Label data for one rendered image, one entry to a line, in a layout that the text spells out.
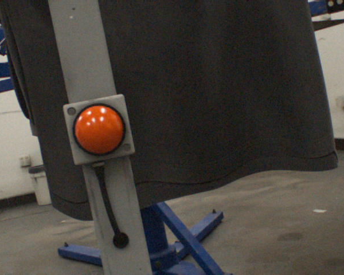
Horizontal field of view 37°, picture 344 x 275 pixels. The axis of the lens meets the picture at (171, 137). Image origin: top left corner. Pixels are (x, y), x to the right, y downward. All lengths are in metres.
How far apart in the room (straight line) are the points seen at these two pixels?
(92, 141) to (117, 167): 0.05
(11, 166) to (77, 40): 5.02
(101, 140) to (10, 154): 5.04
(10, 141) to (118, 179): 5.00
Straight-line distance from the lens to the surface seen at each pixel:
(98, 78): 0.43
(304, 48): 0.79
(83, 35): 0.44
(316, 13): 1.85
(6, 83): 2.36
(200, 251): 1.90
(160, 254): 2.07
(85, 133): 0.39
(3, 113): 5.43
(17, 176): 5.44
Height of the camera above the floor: 0.65
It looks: 3 degrees down
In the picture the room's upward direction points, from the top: 11 degrees counter-clockwise
